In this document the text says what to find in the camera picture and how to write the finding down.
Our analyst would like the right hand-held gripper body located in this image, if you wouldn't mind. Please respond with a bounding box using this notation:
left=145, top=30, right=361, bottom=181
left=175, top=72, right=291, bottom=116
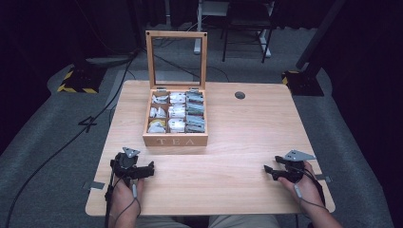
left=278, top=149, right=317, bottom=184

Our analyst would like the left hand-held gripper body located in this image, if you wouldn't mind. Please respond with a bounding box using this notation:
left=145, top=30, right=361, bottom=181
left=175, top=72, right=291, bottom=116
left=109, top=146, right=142, bottom=188

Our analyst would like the person's right hand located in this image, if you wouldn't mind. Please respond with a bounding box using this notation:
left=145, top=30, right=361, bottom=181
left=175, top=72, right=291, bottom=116
left=278, top=161, right=325, bottom=213

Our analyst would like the person's left hand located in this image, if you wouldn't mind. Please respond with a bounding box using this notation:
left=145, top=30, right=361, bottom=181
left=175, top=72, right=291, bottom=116
left=108, top=178, right=145, bottom=217

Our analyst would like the wooden tea box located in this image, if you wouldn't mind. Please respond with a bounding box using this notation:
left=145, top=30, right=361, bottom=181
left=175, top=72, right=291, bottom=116
left=142, top=29, right=209, bottom=147

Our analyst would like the person's left leg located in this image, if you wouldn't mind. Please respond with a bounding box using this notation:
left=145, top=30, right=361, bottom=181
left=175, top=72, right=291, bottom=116
left=135, top=216, right=210, bottom=228

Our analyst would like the person's leg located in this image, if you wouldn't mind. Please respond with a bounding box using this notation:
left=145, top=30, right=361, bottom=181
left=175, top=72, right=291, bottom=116
left=135, top=216, right=210, bottom=228
left=207, top=214, right=281, bottom=228

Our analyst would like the group of white pyramid tea bags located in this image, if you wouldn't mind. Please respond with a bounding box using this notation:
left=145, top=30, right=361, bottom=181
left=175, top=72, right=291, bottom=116
left=149, top=93, right=169, bottom=134

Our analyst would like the person's right leg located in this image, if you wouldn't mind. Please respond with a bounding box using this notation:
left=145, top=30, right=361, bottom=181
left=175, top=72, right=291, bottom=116
left=207, top=214, right=281, bottom=228

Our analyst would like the stack of white tea packets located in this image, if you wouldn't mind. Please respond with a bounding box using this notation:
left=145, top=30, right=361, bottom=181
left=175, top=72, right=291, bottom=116
left=168, top=91, right=187, bottom=133

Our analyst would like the row of grey tea packets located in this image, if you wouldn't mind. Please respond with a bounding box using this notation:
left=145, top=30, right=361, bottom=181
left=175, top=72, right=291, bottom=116
left=184, top=90, right=206, bottom=134

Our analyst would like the black yellow striped stand base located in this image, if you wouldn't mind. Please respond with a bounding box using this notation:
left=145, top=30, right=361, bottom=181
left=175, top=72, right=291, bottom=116
left=280, top=69, right=325, bottom=97
left=56, top=64, right=107, bottom=95

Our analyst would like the black slanted stand pole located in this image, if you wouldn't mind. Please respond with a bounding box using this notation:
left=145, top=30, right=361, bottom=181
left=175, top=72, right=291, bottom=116
left=296, top=0, right=347, bottom=71

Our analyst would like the black chair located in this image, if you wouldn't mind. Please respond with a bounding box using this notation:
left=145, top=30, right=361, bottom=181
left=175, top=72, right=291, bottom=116
left=220, top=0, right=276, bottom=64

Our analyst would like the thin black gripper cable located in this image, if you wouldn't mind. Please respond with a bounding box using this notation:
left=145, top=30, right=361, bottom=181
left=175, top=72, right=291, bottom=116
left=300, top=166, right=327, bottom=207
left=104, top=169, right=117, bottom=228

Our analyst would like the grey metal table bracket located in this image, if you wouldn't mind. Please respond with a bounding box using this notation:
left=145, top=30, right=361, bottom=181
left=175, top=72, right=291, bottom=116
left=82, top=180, right=106, bottom=191
left=315, top=173, right=334, bottom=184

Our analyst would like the long black floor cable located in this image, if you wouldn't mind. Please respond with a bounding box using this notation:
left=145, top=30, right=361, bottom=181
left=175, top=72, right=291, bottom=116
left=4, top=50, right=141, bottom=228

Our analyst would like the white desk frame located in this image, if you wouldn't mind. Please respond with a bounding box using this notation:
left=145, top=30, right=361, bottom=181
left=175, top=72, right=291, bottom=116
left=193, top=0, right=274, bottom=59

